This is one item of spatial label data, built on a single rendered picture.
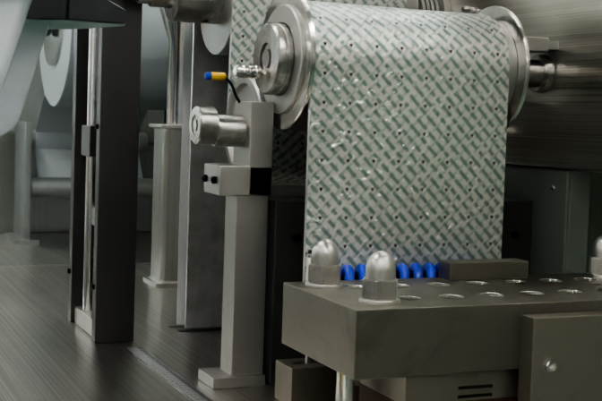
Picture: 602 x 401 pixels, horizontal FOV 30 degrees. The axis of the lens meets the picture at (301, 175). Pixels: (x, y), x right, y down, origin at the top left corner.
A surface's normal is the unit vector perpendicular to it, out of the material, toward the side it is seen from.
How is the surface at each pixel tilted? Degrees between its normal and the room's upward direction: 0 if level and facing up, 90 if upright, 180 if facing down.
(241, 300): 90
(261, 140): 90
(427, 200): 90
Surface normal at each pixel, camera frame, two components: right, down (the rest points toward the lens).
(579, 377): 0.40, 0.06
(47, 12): -0.02, -0.08
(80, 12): 0.23, -0.08
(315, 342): -0.91, -0.01
